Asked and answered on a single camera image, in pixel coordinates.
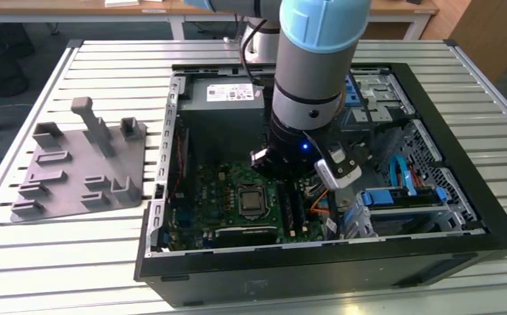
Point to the black RAM slot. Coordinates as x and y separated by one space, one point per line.
290 210
285 210

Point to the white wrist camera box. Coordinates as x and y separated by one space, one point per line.
338 178

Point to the green motherboard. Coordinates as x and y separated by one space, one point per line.
211 197

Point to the silver CPU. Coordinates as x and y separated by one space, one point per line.
250 200

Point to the blue board connector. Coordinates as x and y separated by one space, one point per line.
185 219

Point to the black PC case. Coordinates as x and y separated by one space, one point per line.
279 279

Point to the black graphics card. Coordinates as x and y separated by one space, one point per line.
245 234

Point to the hard disk in blue carrier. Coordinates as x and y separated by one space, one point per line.
378 198

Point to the silver drive cage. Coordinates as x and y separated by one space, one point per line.
380 115

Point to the gray power supply unit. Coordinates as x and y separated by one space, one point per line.
218 131

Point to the blue drive latch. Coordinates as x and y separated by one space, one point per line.
352 88

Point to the CPU socket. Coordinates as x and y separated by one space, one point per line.
250 185

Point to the gray parts rack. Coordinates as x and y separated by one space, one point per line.
74 164

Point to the silver disk bay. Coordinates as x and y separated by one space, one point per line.
410 212

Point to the brown wooden cabinet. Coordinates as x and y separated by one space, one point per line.
489 33

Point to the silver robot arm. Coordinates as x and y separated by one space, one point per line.
314 65

